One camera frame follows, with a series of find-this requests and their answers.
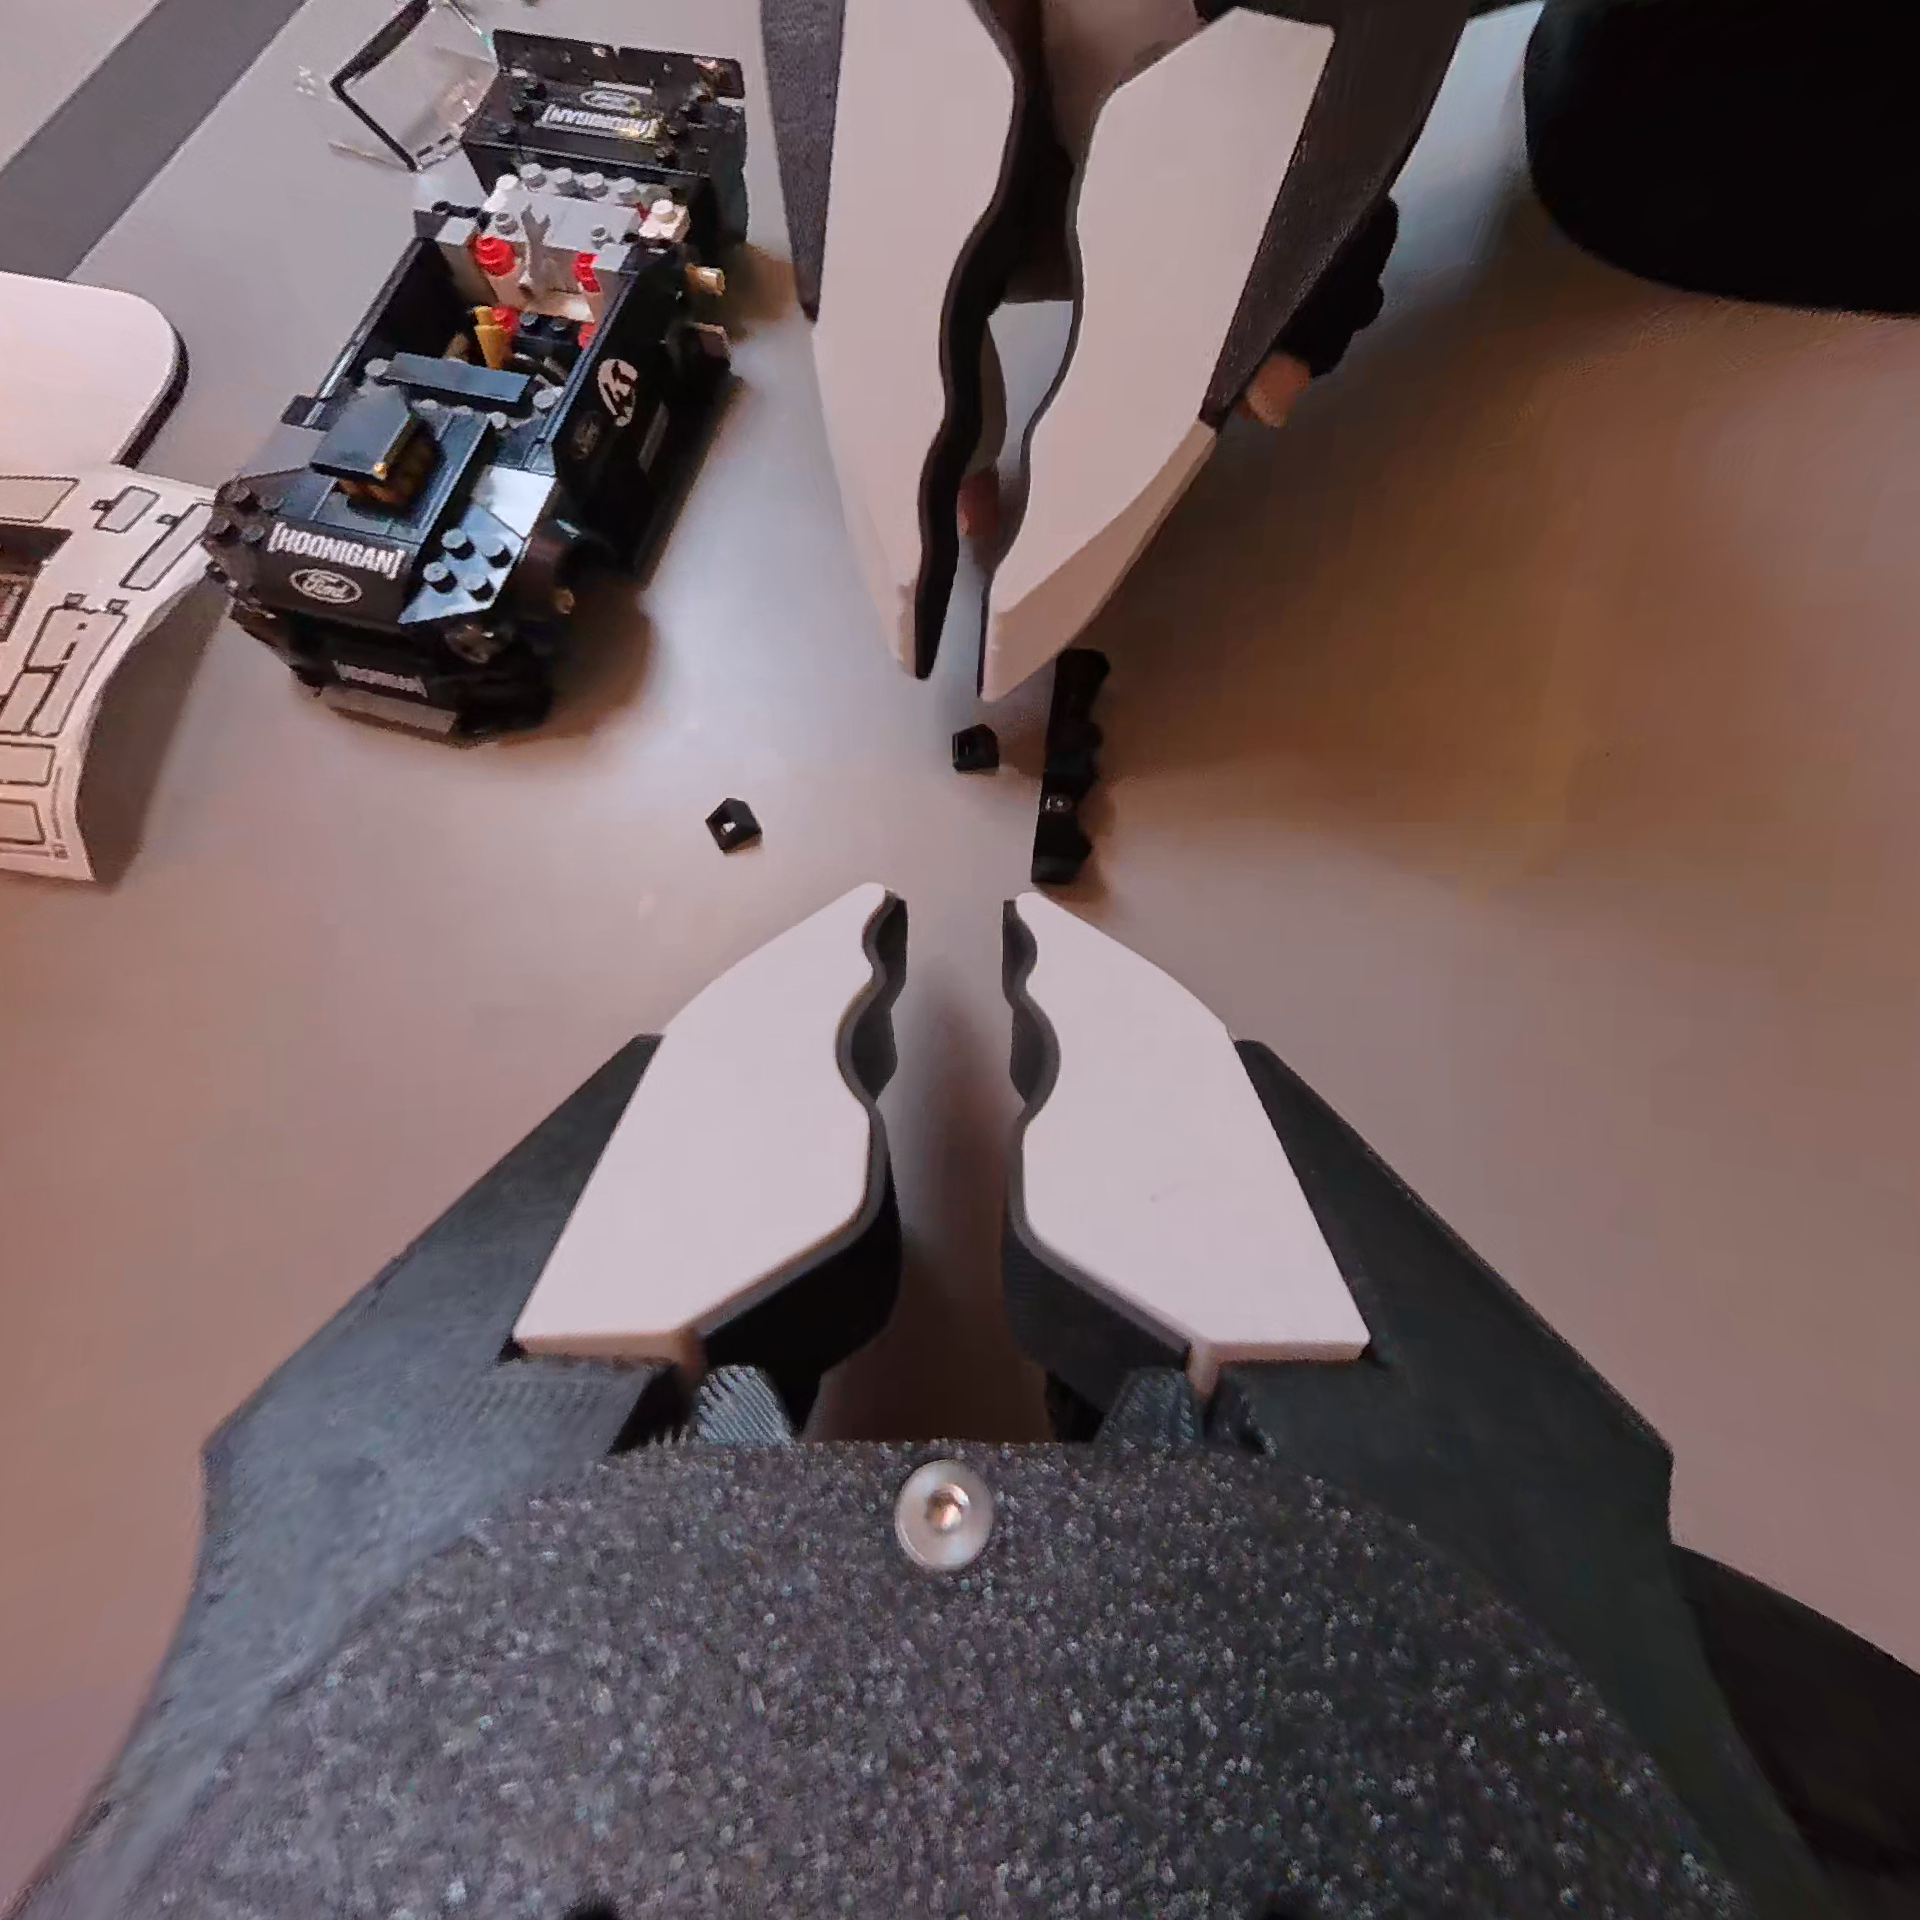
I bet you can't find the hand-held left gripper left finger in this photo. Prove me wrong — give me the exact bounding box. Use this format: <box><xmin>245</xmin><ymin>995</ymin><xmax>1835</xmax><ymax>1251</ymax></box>
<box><xmin>513</xmin><ymin>882</ymin><xmax>911</xmax><ymax>1369</ymax></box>

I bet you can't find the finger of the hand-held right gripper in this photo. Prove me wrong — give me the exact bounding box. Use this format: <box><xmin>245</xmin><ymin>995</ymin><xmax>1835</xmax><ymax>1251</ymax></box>
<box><xmin>979</xmin><ymin>10</ymin><xmax>1340</xmax><ymax>703</ymax></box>
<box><xmin>814</xmin><ymin>0</ymin><xmax>1040</xmax><ymax>682</ymax></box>

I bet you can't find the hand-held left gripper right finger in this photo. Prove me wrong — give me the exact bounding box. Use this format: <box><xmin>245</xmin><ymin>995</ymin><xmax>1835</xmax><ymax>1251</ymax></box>
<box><xmin>999</xmin><ymin>891</ymin><xmax>1376</xmax><ymax>1393</ymax></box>

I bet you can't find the long black lego plate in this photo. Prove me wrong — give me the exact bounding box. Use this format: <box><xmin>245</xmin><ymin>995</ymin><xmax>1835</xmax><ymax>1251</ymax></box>
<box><xmin>1027</xmin><ymin>642</ymin><xmax>1115</xmax><ymax>890</ymax></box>

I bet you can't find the black lego car model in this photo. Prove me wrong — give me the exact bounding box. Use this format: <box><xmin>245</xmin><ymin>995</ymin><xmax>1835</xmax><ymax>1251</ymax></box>
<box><xmin>205</xmin><ymin>31</ymin><xmax>755</xmax><ymax>745</ymax></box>

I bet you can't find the clear lego windshield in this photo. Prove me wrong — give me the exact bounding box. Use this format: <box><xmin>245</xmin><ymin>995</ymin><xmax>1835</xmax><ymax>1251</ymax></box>
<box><xmin>319</xmin><ymin>0</ymin><xmax>501</xmax><ymax>170</ymax></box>

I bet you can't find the black mesh pad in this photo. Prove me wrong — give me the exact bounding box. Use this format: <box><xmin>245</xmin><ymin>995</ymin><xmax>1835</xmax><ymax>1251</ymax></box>
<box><xmin>1523</xmin><ymin>0</ymin><xmax>1920</xmax><ymax>311</ymax></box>

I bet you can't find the white sticker sheet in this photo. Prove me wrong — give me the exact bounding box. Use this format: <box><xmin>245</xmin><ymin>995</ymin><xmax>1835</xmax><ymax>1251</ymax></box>
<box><xmin>0</xmin><ymin>465</ymin><xmax>222</xmax><ymax>890</ymax></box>

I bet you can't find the white tray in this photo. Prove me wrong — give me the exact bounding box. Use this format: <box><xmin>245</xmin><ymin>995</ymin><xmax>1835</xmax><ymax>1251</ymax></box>
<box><xmin>0</xmin><ymin>273</ymin><xmax>191</xmax><ymax>476</ymax></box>

